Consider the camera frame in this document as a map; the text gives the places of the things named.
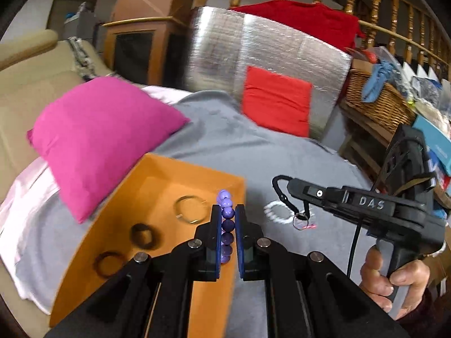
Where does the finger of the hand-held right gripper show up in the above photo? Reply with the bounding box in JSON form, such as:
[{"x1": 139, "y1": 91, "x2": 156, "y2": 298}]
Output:
[{"x1": 286, "y1": 179, "x2": 330, "y2": 206}]

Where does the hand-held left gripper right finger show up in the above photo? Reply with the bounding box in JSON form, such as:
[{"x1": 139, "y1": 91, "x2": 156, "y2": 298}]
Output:
[{"x1": 235, "y1": 203, "x2": 411, "y2": 338}]

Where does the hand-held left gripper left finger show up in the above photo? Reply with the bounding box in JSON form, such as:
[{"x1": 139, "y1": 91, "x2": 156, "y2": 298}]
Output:
[{"x1": 46, "y1": 204, "x2": 222, "y2": 338}]

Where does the purple bead bracelet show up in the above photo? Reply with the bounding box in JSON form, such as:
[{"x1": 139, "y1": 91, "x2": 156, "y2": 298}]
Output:
[{"x1": 216, "y1": 189, "x2": 236, "y2": 266}]

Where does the black cord with ring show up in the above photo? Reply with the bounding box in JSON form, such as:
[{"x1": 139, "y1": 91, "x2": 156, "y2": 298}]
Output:
[{"x1": 272, "y1": 175, "x2": 318, "y2": 231}]

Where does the clear bangle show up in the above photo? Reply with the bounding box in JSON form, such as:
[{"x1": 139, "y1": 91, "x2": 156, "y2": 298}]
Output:
[{"x1": 174, "y1": 195, "x2": 208, "y2": 224}]

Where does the orange box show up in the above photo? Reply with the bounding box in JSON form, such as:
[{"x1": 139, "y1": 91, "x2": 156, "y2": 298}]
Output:
[{"x1": 49, "y1": 152, "x2": 246, "y2": 338}]

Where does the person's right forearm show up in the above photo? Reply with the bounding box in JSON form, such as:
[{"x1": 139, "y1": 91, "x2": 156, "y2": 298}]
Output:
[{"x1": 396, "y1": 282, "x2": 451, "y2": 338}]

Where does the person's right hand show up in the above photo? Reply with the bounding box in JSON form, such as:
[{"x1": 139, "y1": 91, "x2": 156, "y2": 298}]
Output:
[{"x1": 360, "y1": 243, "x2": 432, "y2": 321}]

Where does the grey blanket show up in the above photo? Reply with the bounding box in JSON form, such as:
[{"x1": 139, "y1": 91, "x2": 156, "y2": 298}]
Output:
[{"x1": 16, "y1": 90, "x2": 399, "y2": 338}]

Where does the blue box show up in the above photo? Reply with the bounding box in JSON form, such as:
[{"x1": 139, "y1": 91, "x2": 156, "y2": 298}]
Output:
[{"x1": 412, "y1": 114, "x2": 451, "y2": 177}]

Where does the red cushion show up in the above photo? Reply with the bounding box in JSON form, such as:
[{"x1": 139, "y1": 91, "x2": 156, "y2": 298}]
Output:
[{"x1": 241, "y1": 66, "x2": 314, "y2": 138}]

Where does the wicker basket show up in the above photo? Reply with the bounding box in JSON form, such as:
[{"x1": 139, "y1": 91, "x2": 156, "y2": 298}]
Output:
[{"x1": 340, "y1": 68, "x2": 416, "y2": 125}]

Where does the blue cloth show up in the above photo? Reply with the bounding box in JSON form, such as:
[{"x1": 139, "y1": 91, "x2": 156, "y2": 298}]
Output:
[{"x1": 361, "y1": 60, "x2": 395, "y2": 103}]

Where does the pink cushion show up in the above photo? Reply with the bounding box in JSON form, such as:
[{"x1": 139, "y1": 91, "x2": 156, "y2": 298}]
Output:
[{"x1": 27, "y1": 77, "x2": 191, "y2": 224}]

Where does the silver insulation mat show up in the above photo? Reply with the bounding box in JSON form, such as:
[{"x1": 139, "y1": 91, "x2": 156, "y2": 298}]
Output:
[{"x1": 183, "y1": 6, "x2": 353, "y2": 141}]

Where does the red cloth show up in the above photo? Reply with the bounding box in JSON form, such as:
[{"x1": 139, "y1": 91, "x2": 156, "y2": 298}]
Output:
[{"x1": 229, "y1": 1, "x2": 363, "y2": 53}]

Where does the wooden cabinet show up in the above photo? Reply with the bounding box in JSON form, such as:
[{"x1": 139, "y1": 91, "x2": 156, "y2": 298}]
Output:
[{"x1": 102, "y1": 16, "x2": 191, "y2": 87}]

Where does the wooden railing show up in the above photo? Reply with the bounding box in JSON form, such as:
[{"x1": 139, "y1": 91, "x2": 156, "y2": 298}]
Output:
[{"x1": 192, "y1": 0, "x2": 451, "y2": 78}]

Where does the pale pink sheet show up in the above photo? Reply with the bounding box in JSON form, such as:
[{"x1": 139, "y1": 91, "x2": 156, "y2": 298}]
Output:
[{"x1": 0, "y1": 84, "x2": 193, "y2": 315}]

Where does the patterned throw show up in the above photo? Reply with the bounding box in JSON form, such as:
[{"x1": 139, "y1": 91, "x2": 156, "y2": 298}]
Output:
[{"x1": 67, "y1": 37, "x2": 103, "y2": 80}]

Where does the beige sofa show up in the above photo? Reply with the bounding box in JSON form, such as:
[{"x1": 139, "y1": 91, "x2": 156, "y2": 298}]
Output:
[{"x1": 0, "y1": 30, "x2": 117, "y2": 324}]

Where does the white bead bracelet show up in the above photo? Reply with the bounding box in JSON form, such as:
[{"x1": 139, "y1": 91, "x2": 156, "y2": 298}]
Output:
[{"x1": 264, "y1": 201, "x2": 305, "y2": 224}]

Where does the wooden shelf frame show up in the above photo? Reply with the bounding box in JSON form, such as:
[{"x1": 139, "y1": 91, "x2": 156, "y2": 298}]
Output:
[{"x1": 338, "y1": 102, "x2": 399, "y2": 184}]

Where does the dark bracelet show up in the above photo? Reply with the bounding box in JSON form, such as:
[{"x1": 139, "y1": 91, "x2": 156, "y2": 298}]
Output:
[{"x1": 131, "y1": 223, "x2": 163, "y2": 249}]

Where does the brown bracelet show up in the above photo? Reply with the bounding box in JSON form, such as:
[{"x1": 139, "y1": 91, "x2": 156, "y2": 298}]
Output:
[{"x1": 93, "y1": 251, "x2": 124, "y2": 277}]

